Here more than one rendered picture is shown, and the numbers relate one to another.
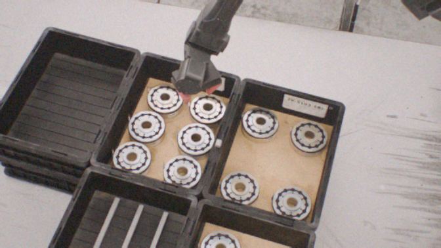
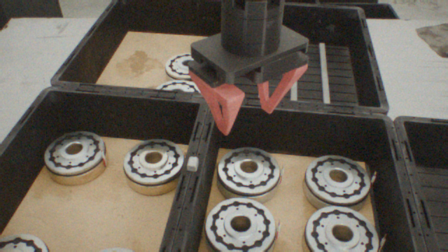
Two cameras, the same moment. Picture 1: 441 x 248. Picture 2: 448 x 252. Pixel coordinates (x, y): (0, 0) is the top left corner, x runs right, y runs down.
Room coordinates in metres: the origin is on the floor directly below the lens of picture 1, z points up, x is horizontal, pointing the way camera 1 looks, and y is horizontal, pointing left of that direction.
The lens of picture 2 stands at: (1.28, 0.01, 1.36)
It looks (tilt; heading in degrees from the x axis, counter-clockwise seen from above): 42 degrees down; 175
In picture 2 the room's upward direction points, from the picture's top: straight up
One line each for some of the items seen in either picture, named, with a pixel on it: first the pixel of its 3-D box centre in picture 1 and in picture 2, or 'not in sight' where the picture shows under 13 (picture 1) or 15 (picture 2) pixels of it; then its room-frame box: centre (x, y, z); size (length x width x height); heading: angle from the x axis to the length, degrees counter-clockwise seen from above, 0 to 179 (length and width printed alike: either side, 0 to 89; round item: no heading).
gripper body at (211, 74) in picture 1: (196, 69); (251, 24); (0.93, 0.07, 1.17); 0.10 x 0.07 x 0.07; 122
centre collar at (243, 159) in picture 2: (182, 171); (248, 167); (0.83, 0.09, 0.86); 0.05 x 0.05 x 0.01
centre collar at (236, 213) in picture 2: (195, 138); (240, 224); (0.93, 0.06, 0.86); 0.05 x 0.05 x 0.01
